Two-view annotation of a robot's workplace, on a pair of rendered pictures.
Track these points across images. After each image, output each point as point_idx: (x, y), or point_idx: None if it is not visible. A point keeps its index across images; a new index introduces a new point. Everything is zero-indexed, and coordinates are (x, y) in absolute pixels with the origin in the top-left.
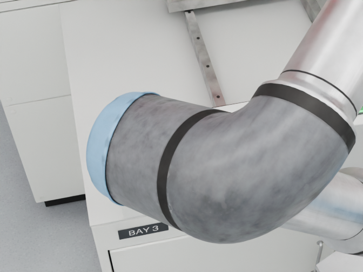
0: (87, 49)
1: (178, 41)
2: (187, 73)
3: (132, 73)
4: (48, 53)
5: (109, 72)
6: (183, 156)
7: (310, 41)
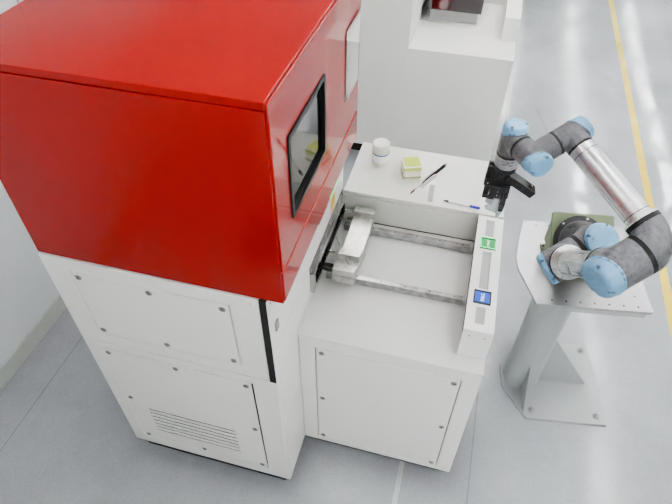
0: (350, 333)
1: (369, 292)
2: (397, 298)
3: (383, 320)
4: (294, 369)
5: (376, 330)
6: (656, 249)
7: (629, 201)
